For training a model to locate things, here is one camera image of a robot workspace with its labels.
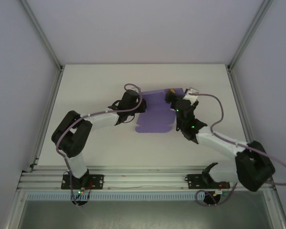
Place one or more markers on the small LED circuit board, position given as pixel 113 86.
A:
pixel 80 191

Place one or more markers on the aluminium side rail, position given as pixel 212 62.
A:
pixel 247 119
pixel 48 112

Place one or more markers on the black mounting plate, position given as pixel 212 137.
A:
pixel 193 182
pixel 97 182

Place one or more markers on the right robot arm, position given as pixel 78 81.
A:
pixel 217 140

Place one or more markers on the purple paper box sheet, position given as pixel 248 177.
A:
pixel 155 119

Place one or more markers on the aluminium frame post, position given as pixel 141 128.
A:
pixel 249 33
pixel 41 33

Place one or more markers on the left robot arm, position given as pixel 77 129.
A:
pixel 102 120

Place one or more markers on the aluminium corner post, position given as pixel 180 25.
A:
pixel 276 212
pixel 14 212

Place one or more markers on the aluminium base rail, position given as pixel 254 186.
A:
pixel 143 179

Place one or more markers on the grey metal panel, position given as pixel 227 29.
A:
pixel 143 214

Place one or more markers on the small connector board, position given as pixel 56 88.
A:
pixel 219 192

